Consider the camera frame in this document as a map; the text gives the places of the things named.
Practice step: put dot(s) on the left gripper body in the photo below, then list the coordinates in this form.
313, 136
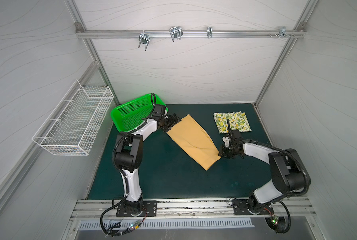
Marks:
165, 124

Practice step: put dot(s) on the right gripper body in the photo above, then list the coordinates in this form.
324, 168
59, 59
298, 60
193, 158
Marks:
230, 149

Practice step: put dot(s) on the yellow skirt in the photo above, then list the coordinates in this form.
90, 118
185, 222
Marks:
195, 141

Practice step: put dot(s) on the lemon print skirt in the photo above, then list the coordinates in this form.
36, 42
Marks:
237, 121

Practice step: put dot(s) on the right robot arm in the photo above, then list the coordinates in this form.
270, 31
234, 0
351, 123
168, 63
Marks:
289, 176

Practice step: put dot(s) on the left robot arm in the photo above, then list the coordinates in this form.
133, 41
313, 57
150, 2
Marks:
128, 153

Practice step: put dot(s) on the green plastic basket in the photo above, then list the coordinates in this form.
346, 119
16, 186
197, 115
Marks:
130, 115

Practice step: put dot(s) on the left U-bolt clamp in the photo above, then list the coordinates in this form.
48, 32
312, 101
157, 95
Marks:
144, 39

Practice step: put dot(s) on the u-bolt clamp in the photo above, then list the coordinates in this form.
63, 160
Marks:
176, 33
144, 39

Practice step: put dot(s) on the white vent strip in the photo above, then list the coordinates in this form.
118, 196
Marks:
160, 224

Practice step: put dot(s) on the middle U-bolt clamp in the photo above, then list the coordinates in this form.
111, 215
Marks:
176, 33

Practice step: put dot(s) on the small metal hook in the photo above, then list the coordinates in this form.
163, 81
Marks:
209, 32

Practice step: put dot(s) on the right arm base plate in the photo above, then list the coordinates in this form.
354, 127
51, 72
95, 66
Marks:
241, 207

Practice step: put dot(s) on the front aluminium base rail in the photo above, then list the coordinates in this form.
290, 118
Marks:
191, 208

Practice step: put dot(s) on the white wire basket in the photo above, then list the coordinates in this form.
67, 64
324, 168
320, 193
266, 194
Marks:
72, 127

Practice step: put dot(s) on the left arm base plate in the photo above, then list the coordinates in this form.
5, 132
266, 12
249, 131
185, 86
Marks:
148, 208

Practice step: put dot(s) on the horizontal aluminium rail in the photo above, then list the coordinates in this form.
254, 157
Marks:
187, 34

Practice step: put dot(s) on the right bolt bracket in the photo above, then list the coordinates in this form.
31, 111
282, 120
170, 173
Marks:
282, 34

